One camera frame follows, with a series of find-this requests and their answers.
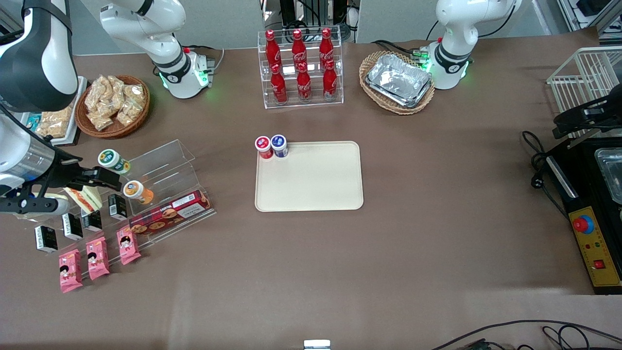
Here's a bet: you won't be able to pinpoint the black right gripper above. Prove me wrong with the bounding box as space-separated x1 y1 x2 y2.
0 148 122 214

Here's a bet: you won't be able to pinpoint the white wire basket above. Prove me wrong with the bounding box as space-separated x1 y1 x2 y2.
547 46 622 141

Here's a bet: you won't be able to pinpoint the silver foil tray stack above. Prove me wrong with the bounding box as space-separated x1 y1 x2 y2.
365 53 433 108

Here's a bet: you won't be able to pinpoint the black sealing machine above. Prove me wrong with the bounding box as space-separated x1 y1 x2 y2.
544 139 622 296

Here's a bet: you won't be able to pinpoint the red cola bottle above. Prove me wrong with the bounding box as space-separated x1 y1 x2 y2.
291 29 308 68
270 63 288 105
323 59 338 102
265 30 282 69
296 62 312 103
318 28 335 66

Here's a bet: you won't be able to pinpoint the clear acrylic bottle rack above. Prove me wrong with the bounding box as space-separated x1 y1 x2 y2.
258 27 344 109

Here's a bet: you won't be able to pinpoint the clear bag of crackers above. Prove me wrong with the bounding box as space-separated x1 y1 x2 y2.
116 100 141 127
87 111 115 132
107 75 126 110
124 84 145 105
85 77 110 115

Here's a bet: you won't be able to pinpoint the red lid small can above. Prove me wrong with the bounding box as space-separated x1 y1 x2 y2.
255 136 274 159

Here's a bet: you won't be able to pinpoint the beige plastic tray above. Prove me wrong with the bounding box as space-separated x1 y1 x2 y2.
255 141 364 212

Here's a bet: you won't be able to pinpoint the black background equipment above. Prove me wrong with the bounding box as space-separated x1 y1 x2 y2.
262 0 360 42

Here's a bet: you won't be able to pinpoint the brown wicker snack basket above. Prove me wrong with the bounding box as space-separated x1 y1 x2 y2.
75 75 151 139

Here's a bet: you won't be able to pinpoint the looped black cable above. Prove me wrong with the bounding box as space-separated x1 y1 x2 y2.
542 325 622 350

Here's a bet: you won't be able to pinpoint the light wicker basket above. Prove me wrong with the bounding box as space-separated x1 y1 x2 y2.
359 51 436 115

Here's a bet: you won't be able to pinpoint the red cookie box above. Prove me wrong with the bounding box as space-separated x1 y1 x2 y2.
129 190 213 236

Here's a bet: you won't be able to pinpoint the long black cable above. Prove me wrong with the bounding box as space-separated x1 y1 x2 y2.
430 319 622 350

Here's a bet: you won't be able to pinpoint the black arm base cables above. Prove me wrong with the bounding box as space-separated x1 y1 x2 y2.
372 40 429 64

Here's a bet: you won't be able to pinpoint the black machine press handle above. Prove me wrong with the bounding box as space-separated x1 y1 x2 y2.
553 95 622 140

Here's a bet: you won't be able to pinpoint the clear acrylic tiered stand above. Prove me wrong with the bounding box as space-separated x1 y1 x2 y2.
22 140 217 280

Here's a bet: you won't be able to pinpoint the grey arm base cables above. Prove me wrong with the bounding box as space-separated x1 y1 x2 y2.
185 45 225 89

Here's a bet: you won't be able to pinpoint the blue lid small can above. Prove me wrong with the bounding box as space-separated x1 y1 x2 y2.
270 134 289 158

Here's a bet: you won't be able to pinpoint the white rectangular snack tray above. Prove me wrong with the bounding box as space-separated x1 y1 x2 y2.
19 76 88 146

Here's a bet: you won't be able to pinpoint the small black carton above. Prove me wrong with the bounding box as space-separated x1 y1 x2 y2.
82 211 103 232
107 193 128 220
61 213 83 241
34 225 58 253

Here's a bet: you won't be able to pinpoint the black power cable with plug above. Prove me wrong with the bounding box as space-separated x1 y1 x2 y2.
521 130 569 219

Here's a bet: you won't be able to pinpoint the crispy rice snack pack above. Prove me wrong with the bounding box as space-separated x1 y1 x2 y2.
35 106 73 140

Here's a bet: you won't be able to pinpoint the green lid small can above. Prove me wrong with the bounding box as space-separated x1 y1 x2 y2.
97 149 131 175

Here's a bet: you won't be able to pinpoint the clear container in machine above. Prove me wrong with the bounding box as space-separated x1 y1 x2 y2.
595 148 622 205

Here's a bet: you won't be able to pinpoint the pink snack packet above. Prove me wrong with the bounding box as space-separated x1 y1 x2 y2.
86 237 110 280
117 227 141 265
58 249 83 294

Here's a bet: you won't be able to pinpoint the orange lid small can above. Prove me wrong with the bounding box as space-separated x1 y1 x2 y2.
122 180 154 205

